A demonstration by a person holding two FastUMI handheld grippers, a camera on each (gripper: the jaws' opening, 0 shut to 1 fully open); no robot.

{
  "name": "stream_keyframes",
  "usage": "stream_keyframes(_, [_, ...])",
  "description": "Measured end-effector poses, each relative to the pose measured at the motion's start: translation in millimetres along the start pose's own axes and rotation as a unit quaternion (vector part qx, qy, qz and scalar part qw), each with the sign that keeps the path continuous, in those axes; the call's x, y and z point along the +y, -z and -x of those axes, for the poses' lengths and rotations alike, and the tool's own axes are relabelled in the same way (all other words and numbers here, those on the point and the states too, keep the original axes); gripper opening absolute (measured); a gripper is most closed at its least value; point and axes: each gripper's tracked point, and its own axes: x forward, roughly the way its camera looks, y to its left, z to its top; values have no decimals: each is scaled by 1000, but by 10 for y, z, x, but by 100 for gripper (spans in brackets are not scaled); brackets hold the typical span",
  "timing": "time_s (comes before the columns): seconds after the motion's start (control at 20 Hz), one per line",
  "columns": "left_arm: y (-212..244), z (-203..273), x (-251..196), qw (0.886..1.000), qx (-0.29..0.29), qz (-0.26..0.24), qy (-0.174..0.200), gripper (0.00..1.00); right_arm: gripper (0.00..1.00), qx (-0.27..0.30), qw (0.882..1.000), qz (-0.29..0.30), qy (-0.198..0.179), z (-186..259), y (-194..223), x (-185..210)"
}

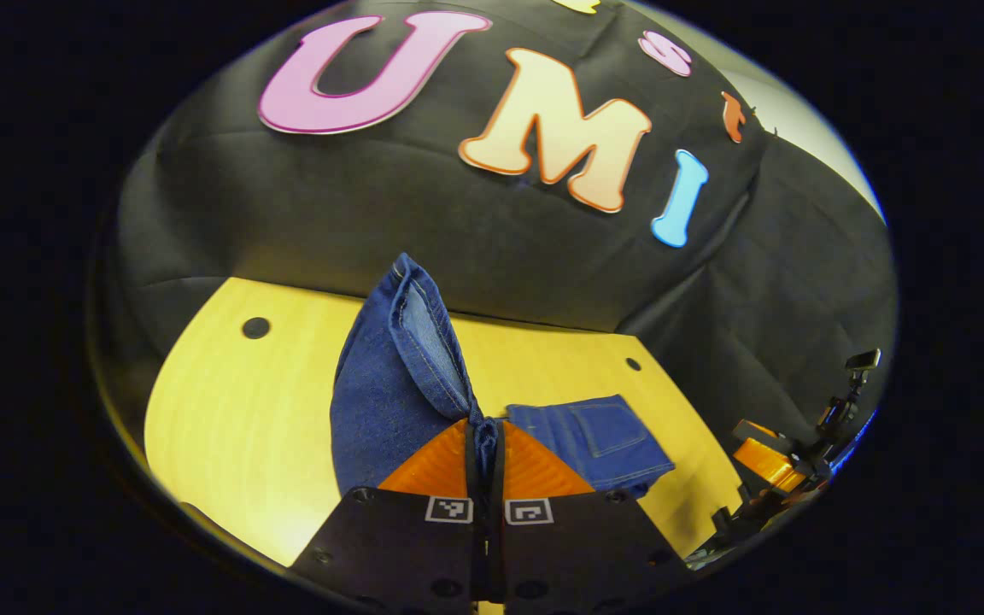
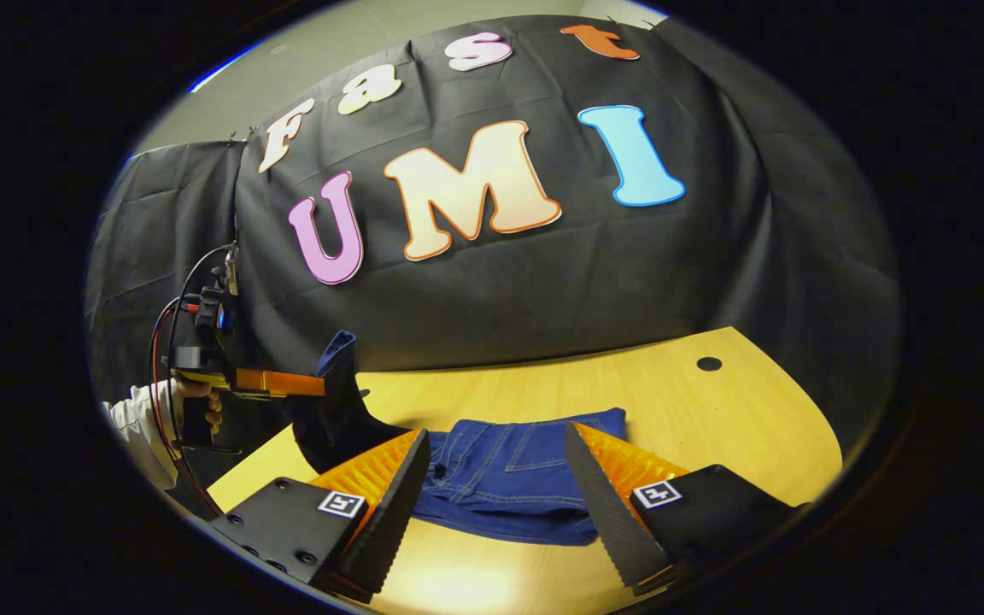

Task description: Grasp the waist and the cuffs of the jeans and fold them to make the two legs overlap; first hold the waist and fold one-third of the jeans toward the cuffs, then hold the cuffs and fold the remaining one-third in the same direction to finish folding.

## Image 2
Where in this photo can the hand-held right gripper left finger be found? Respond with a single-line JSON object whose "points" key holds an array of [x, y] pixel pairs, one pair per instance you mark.
{"points": [[394, 512]]}

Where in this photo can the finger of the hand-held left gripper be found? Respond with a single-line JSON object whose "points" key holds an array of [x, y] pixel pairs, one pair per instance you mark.
{"points": [[278, 382]]}

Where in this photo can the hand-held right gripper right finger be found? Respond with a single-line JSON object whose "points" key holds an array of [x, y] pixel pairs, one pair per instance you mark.
{"points": [[612, 521]]}

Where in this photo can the blue denim jeans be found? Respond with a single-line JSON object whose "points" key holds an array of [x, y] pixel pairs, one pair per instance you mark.
{"points": [[509, 478]]}

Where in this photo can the black backdrop cloth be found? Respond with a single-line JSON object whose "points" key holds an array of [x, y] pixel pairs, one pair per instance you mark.
{"points": [[586, 282]]}

